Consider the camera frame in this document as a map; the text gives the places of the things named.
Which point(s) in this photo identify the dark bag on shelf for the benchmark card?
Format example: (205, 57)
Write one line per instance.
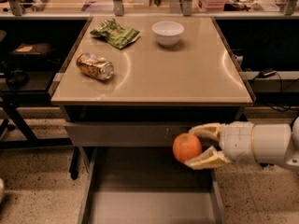
(32, 51)

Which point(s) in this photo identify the black power adapter with cable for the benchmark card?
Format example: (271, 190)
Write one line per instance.
(278, 90)

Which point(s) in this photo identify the green chip bag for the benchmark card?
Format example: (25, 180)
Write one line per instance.
(115, 35)

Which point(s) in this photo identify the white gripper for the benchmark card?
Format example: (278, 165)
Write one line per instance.
(237, 141)

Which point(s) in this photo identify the white shoe left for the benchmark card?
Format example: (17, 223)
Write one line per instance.
(2, 187)

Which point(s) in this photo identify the orange fruit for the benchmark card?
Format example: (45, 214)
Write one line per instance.
(186, 146)

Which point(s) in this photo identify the crushed gold soda can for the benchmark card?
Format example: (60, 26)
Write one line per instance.
(95, 66)

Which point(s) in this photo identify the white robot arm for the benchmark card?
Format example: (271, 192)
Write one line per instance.
(276, 144)

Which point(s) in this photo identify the open lower drawer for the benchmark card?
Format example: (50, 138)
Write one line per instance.
(146, 185)

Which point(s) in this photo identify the white ceramic bowl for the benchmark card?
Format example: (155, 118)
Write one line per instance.
(167, 33)

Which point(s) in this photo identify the grey drawer cabinet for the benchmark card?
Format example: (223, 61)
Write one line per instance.
(156, 93)

